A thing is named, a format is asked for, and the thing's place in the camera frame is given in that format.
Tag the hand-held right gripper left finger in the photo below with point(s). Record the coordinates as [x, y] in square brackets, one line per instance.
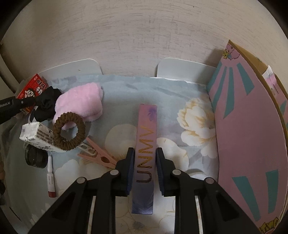
[130, 173]

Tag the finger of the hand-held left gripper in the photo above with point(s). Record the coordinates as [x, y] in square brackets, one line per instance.
[24, 103]

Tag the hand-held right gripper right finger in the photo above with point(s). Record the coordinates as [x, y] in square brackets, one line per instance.
[160, 173]

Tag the red snack packet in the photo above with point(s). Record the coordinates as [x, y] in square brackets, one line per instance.
[33, 86]

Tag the white tissue packet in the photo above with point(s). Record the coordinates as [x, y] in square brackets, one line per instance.
[38, 133]

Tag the pink clothespin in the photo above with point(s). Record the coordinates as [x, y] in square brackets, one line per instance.
[99, 155]

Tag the long pink purple box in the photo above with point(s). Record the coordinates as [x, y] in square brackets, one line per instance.
[145, 139]

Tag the white plastic clip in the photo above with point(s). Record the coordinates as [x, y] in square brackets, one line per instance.
[86, 148]

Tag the white tube with red cap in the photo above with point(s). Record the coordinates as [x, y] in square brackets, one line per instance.
[50, 177]

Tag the cardboard box with pink flap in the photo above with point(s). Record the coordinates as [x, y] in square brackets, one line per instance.
[243, 126]

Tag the black hair scrunchie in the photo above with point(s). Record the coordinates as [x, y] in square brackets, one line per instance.
[46, 105]

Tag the brown hair scrunchie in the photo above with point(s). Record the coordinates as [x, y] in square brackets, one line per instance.
[58, 137]

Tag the black round jar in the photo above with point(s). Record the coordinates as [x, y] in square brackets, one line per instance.
[33, 156]

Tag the white rounded panel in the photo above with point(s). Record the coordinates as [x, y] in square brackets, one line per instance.
[72, 67]
[182, 69]

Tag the floral light blue blanket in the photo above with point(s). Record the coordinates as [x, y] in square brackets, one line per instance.
[126, 96]

